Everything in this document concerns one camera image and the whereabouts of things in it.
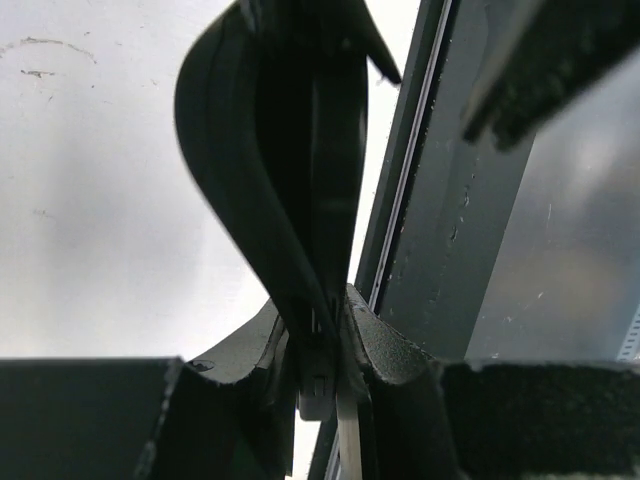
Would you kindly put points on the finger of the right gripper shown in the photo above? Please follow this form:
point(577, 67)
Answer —
point(550, 52)

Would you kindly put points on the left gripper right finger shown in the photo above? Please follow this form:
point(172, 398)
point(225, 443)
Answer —
point(403, 414)

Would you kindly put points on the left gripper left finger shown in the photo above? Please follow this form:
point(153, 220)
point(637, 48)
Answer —
point(226, 414)

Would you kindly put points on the phone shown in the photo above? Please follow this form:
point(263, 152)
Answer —
point(271, 115)

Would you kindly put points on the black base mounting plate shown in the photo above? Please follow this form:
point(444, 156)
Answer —
point(442, 204)

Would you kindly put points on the left white cable duct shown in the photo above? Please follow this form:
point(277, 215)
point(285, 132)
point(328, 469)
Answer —
point(629, 349)

